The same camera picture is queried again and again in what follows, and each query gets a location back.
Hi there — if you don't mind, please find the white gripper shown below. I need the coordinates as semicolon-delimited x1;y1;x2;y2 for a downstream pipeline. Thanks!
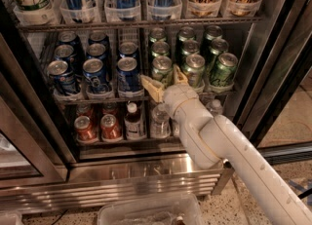
140;64;204;121

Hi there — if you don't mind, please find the green can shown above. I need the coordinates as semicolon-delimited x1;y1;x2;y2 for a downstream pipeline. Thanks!
151;41;170;58
210;53;238;87
148;27;167;43
151;56;173;88
202;25;222;44
206;38;229;71
181;40;200;56
177;26;196;42
181;55;205;88

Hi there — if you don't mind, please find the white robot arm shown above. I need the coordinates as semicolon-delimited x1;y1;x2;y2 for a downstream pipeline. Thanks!
140;66;312;225

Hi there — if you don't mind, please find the red can right front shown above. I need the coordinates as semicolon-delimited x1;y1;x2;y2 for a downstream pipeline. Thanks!
100;114;122;140

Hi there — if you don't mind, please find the red can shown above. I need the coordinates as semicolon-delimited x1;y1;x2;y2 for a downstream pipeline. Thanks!
74;116;97;142
100;114;122;140

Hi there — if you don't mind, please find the red can left front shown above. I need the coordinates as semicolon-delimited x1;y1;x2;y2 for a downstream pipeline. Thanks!
74;116;97;142

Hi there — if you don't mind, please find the stainless steel fridge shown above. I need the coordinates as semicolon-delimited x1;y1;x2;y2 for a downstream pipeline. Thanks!
0;0;312;215

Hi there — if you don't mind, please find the blue can left front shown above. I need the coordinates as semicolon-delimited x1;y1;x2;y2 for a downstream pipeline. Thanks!
47;60;80;95

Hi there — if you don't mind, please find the blue can left middle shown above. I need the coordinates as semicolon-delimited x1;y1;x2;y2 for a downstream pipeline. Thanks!
54;44;78;71

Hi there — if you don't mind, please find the blue can left back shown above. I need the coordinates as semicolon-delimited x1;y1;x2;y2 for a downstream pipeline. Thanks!
58;31;82;51

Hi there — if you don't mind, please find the fridge glass door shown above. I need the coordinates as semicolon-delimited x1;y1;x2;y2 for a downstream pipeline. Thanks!
233;0;312;165

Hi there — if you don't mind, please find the clear water bottle left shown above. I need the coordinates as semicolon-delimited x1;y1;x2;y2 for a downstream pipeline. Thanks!
150;103;171;138

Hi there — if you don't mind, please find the clear water bottle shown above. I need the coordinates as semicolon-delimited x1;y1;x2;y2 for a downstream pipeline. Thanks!
206;99;223;116
150;103;171;138

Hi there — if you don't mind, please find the brown drink bottle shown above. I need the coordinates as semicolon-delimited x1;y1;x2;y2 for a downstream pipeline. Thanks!
124;102;145;140

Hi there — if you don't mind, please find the clear water bottle right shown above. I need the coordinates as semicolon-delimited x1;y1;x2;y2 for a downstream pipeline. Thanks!
206;99;223;116

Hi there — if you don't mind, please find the clear plastic bin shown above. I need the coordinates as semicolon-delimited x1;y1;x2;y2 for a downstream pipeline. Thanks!
97;194;204;225

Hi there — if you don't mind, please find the black stand leg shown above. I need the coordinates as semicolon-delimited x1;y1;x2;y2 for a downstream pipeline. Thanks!
298;188;312;199

